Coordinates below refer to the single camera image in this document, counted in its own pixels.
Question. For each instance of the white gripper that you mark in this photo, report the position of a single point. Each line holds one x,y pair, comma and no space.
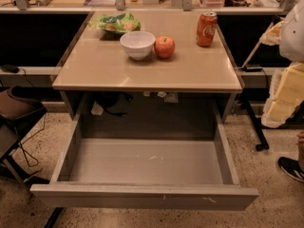
293,37

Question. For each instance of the red apple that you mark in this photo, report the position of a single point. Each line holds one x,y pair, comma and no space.
164,47

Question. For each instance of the open grey metal drawer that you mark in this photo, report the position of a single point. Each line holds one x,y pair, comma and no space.
175,160

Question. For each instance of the black device on shelf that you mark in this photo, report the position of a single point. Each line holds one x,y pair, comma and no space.
252,68

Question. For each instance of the white pole stick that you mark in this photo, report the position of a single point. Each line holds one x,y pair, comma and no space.
253,51

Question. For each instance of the tan trouser leg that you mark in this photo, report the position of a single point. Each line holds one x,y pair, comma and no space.
300,144

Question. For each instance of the black table leg with caster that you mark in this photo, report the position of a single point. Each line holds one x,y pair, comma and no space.
263,144

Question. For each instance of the orange soda can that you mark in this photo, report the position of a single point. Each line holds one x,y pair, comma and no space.
206,28

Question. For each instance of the black white sneaker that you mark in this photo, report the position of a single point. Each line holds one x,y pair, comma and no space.
291,168

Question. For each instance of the white ceramic bowl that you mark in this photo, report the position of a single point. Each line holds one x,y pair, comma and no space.
137,44

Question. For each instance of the green chip bag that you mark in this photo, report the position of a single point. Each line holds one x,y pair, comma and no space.
119,24

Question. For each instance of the beige top cabinet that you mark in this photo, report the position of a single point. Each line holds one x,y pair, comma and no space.
102,65

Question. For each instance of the black power adapter left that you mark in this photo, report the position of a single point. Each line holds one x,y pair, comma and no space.
10,68

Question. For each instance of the dark office chair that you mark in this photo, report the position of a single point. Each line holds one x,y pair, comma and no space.
18,115

